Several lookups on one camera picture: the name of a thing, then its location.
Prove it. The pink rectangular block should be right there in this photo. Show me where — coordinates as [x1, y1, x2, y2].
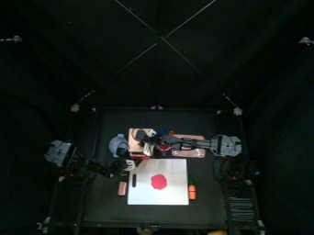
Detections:
[116, 181, 128, 197]

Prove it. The white cutting board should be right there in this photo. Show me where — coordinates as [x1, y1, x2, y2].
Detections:
[126, 158, 191, 207]

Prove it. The orange toy carrot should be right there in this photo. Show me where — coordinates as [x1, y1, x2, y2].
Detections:
[187, 176, 197, 201]

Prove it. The pink plastic tray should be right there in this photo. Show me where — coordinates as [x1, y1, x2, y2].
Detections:
[168, 133, 207, 159]

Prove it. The red play dough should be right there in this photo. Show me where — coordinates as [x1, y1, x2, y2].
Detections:
[148, 173, 171, 191]

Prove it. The blue plastic bowl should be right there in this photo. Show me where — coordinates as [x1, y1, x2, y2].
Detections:
[106, 133, 130, 159]

